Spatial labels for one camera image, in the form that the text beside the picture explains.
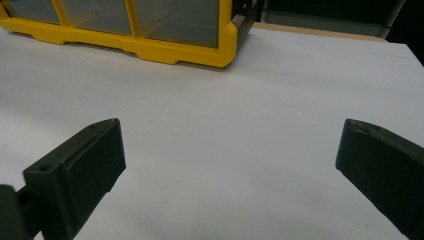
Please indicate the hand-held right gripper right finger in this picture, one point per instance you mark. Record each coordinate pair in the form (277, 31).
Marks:
(383, 166)

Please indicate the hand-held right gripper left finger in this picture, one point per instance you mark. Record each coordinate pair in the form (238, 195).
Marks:
(76, 173)

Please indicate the yellow organizer box with clear lid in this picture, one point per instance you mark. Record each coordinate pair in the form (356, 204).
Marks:
(146, 30)

